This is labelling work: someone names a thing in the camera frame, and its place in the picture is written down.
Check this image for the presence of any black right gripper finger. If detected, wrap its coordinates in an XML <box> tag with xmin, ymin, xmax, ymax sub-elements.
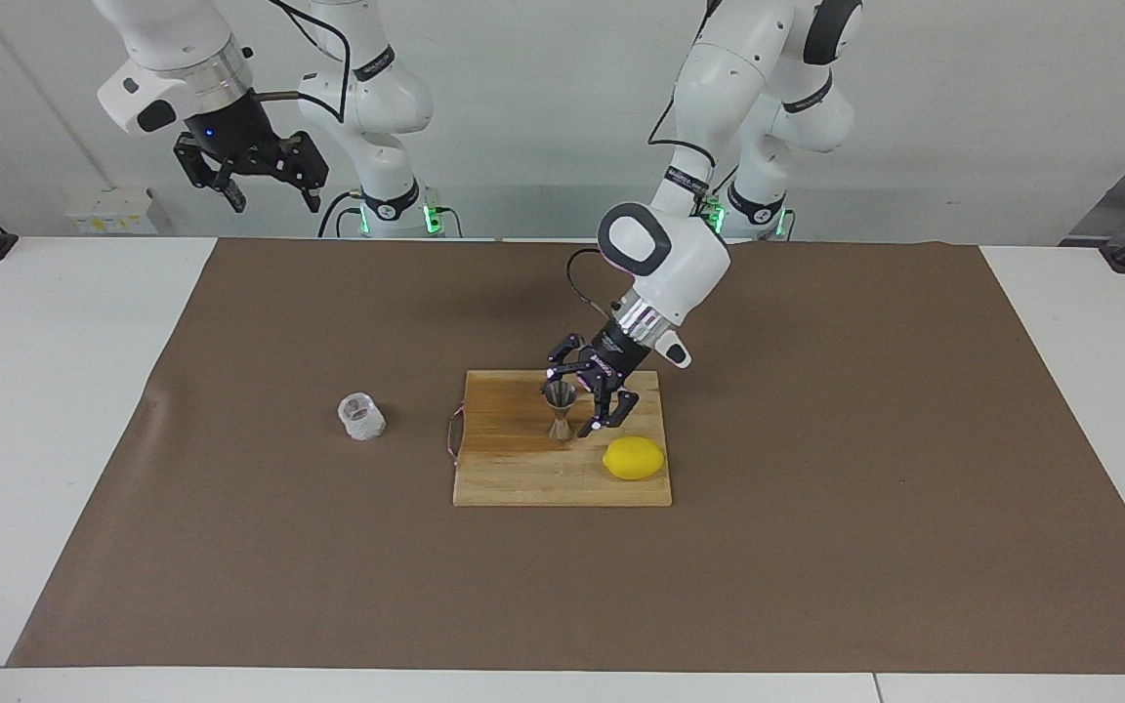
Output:
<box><xmin>174</xmin><ymin>137</ymin><xmax>249</xmax><ymax>214</ymax></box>
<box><xmin>255</xmin><ymin>132</ymin><xmax>329</xmax><ymax>213</ymax></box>

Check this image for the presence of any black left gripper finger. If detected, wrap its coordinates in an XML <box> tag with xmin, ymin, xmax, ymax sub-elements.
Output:
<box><xmin>577</xmin><ymin>391</ymin><xmax>640</xmax><ymax>438</ymax></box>
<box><xmin>545</xmin><ymin>334</ymin><xmax>595</xmax><ymax>380</ymax></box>

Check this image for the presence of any steel double jigger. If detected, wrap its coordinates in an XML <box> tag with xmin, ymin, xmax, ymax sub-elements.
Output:
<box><xmin>543</xmin><ymin>381</ymin><xmax>579</xmax><ymax>443</ymax></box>

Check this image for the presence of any clear plastic cup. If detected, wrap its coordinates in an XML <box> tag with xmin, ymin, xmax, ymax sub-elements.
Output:
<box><xmin>336</xmin><ymin>392</ymin><xmax>388</xmax><ymax>442</ymax></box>

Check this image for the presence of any yellow lemon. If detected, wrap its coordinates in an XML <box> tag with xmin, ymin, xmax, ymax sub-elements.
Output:
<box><xmin>602</xmin><ymin>435</ymin><xmax>667</xmax><ymax>481</ymax></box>

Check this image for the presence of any wooden cutting board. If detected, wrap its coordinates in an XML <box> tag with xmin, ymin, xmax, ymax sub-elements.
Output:
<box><xmin>452</xmin><ymin>369</ymin><xmax>673</xmax><ymax>508</ymax></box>

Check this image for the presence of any small white box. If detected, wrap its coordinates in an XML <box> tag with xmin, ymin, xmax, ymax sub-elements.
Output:
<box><xmin>62</xmin><ymin>187</ymin><xmax>155</xmax><ymax>236</ymax></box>

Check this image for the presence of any brown paper table mat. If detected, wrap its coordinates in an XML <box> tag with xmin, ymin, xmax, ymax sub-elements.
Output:
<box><xmin>6</xmin><ymin>237</ymin><xmax>1125</xmax><ymax>675</ymax></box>

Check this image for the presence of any black right base cable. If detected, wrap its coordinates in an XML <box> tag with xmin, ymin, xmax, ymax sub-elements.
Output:
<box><xmin>316</xmin><ymin>190</ymin><xmax>368</xmax><ymax>238</ymax></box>

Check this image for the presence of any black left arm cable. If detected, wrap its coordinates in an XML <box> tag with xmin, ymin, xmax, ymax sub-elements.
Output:
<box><xmin>565</xmin><ymin>93</ymin><xmax>720</xmax><ymax>321</ymax></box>

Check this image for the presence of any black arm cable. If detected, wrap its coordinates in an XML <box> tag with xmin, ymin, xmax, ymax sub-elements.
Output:
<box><xmin>255</xmin><ymin>0</ymin><xmax>349</xmax><ymax>128</ymax></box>
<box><xmin>565</xmin><ymin>93</ymin><xmax>720</xmax><ymax>321</ymax></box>

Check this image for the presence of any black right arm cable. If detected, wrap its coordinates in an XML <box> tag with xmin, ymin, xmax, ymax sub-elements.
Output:
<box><xmin>255</xmin><ymin>0</ymin><xmax>349</xmax><ymax>128</ymax></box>

